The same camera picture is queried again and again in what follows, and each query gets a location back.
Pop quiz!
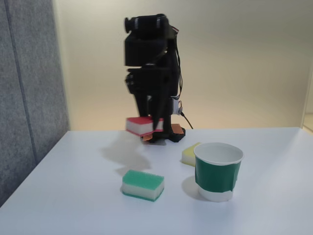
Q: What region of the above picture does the red and white sponge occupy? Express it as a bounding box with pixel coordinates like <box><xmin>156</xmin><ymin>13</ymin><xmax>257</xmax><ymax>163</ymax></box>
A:
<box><xmin>125</xmin><ymin>117</ymin><xmax>164</xmax><ymax>137</ymax></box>

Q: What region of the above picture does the white controller board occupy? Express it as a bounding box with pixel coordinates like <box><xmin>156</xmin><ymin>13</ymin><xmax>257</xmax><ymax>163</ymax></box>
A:
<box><xmin>171</xmin><ymin>97</ymin><xmax>183</xmax><ymax>116</ymax></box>

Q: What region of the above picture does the yellow and white sponge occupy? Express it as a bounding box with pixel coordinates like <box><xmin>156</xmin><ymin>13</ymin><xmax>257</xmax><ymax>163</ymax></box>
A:
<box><xmin>181</xmin><ymin>142</ymin><xmax>202</xmax><ymax>167</ymax></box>

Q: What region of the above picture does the green and white sponge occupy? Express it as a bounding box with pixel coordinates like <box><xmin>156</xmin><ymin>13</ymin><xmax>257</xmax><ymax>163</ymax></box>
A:
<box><xmin>121</xmin><ymin>169</ymin><xmax>165</xmax><ymax>203</ymax></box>

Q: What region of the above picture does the white paper cup green band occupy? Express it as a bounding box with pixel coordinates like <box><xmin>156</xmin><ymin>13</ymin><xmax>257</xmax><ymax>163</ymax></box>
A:
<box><xmin>193</xmin><ymin>142</ymin><xmax>245</xmax><ymax>203</ymax></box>

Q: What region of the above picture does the grey felt partition panel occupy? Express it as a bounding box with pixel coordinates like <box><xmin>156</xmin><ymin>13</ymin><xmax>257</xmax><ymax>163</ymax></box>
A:
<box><xmin>0</xmin><ymin>0</ymin><xmax>71</xmax><ymax>209</ymax></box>

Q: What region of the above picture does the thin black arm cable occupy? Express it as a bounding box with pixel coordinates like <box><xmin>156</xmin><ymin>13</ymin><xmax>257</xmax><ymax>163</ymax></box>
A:
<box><xmin>174</xmin><ymin>40</ymin><xmax>184</xmax><ymax>99</ymax></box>

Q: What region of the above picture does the black power cable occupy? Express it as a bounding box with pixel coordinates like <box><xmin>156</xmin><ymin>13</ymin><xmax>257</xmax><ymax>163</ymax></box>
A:
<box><xmin>181</xmin><ymin>112</ymin><xmax>194</xmax><ymax>130</ymax></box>

